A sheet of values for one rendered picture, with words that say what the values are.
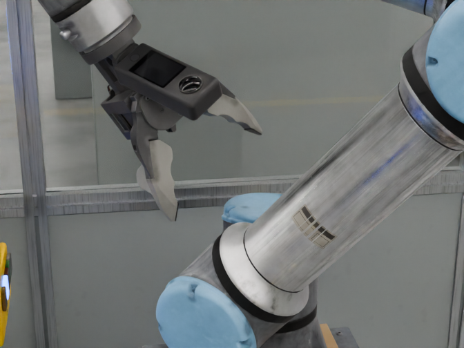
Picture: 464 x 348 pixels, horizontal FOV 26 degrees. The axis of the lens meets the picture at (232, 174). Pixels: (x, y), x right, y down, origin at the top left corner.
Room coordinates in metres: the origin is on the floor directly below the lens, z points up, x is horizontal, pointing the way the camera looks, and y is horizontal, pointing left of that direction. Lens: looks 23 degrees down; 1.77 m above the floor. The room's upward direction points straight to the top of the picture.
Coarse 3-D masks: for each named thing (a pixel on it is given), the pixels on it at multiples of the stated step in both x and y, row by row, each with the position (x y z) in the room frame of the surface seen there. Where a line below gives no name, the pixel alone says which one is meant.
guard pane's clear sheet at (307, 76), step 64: (0, 0) 1.72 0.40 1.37; (128, 0) 1.75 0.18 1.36; (192, 0) 1.76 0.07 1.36; (256, 0) 1.78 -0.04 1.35; (320, 0) 1.79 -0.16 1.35; (0, 64) 1.72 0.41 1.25; (64, 64) 1.73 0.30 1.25; (192, 64) 1.76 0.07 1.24; (256, 64) 1.78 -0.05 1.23; (320, 64) 1.79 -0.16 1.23; (384, 64) 1.81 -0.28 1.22; (0, 128) 1.71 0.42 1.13; (64, 128) 1.73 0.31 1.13; (192, 128) 1.76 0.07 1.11; (320, 128) 1.79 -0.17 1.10; (0, 192) 1.71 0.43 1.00
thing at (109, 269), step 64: (64, 256) 1.72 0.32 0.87; (128, 256) 1.73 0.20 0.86; (192, 256) 1.75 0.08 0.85; (384, 256) 1.80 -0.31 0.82; (448, 256) 1.82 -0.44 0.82; (64, 320) 1.71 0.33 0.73; (128, 320) 1.73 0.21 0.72; (320, 320) 1.78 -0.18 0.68; (384, 320) 1.80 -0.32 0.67; (448, 320) 1.82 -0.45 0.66
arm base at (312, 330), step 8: (312, 312) 1.05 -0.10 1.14; (296, 320) 1.03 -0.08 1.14; (304, 320) 1.04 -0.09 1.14; (312, 320) 1.05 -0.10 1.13; (280, 328) 1.02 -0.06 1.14; (288, 328) 1.02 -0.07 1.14; (296, 328) 1.03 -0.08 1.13; (304, 328) 1.04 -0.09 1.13; (312, 328) 1.05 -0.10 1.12; (320, 328) 1.08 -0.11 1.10; (272, 336) 1.02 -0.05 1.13; (280, 336) 1.02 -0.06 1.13; (288, 336) 1.02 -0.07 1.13; (296, 336) 1.03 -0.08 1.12; (304, 336) 1.03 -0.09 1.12; (312, 336) 1.05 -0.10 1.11; (320, 336) 1.06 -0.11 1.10; (264, 344) 1.02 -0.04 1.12; (272, 344) 1.02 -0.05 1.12; (280, 344) 1.02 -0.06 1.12; (288, 344) 1.02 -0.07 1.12; (296, 344) 1.03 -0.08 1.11; (304, 344) 1.03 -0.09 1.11; (312, 344) 1.05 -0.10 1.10; (320, 344) 1.05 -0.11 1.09
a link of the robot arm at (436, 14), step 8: (384, 0) 1.00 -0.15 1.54; (392, 0) 0.99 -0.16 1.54; (400, 0) 0.99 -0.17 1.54; (408, 0) 0.98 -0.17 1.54; (416, 0) 0.97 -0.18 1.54; (424, 0) 0.97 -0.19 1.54; (432, 0) 0.97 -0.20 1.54; (440, 0) 0.96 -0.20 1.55; (448, 0) 0.95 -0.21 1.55; (408, 8) 0.99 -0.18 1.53; (416, 8) 0.98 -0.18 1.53; (424, 8) 0.98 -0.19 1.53; (432, 8) 0.97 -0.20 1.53; (440, 8) 0.95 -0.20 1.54; (432, 16) 0.98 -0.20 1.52; (440, 16) 0.96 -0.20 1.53
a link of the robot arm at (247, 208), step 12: (228, 204) 1.07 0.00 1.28; (240, 204) 1.07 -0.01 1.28; (252, 204) 1.07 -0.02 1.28; (264, 204) 1.07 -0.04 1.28; (228, 216) 1.05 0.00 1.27; (240, 216) 1.03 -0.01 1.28; (252, 216) 1.03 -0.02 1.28; (312, 288) 1.05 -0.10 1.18; (312, 300) 1.05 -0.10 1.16; (300, 312) 1.03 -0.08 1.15
